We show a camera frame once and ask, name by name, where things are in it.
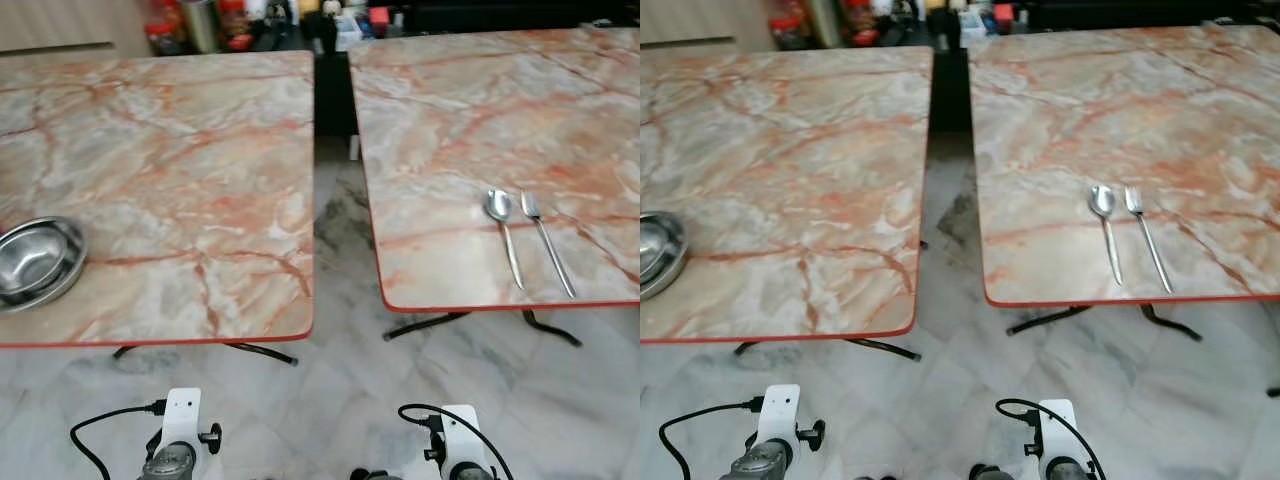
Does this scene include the red lid plastic jar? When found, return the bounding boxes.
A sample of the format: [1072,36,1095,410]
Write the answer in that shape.
[769,0,810,51]
[218,0,254,52]
[842,0,878,48]
[145,0,188,57]

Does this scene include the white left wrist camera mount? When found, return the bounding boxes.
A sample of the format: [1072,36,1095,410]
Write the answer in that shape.
[158,388,204,459]
[756,384,802,453]

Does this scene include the stainless steel canister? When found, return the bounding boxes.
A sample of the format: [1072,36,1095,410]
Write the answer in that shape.
[183,0,222,54]
[806,0,845,50]

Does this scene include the stainless steel fork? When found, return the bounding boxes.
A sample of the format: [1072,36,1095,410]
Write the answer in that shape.
[519,191,579,300]
[1124,186,1175,296]

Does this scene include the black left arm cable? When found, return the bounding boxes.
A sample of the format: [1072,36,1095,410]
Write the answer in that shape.
[658,397,765,480]
[69,400,167,480]

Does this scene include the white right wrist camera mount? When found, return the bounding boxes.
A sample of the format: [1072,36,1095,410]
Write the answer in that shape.
[1036,399,1082,467]
[438,404,488,473]

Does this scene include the black metal table base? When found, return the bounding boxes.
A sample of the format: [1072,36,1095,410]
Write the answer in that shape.
[1005,303,1204,343]
[382,308,584,349]
[734,338,924,362]
[112,341,300,367]

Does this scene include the black tv unit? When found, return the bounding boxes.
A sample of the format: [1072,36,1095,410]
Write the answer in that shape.
[1020,0,1280,29]
[395,0,641,34]

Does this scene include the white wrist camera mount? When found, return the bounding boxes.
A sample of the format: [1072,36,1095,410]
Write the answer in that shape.
[756,384,802,453]
[1036,399,1082,467]
[438,404,488,473]
[158,388,204,459]

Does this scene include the light wooden cabinet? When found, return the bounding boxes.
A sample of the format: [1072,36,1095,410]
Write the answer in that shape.
[0,0,153,59]
[640,0,773,53]

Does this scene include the round stainless steel bowl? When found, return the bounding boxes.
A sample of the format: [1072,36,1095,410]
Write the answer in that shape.
[640,211,690,301]
[0,216,89,314]

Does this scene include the stainless steel spoon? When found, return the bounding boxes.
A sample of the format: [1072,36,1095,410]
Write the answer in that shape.
[484,188,526,292]
[1088,184,1125,287]

